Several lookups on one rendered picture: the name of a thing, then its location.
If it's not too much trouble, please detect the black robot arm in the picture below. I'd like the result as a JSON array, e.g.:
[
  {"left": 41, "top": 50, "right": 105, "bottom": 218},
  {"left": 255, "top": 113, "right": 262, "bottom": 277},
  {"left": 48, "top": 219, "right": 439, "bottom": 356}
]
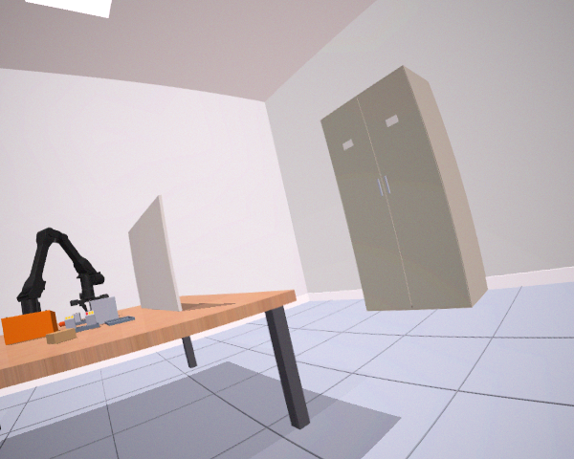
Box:
[{"left": 16, "top": 227, "right": 105, "bottom": 316}]

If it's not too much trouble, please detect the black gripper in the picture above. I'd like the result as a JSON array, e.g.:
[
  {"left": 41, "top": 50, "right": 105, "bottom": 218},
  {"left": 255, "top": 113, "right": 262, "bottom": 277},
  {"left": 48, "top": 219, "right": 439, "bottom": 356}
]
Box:
[{"left": 70, "top": 285, "right": 109, "bottom": 312}]

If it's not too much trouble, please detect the white flat panel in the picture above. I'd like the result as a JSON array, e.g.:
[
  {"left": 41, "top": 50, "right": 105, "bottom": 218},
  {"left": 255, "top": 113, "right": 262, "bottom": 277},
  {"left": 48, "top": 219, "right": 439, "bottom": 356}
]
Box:
[{"left": 128, "top": 195, "right": 183, "bottom": 312}]

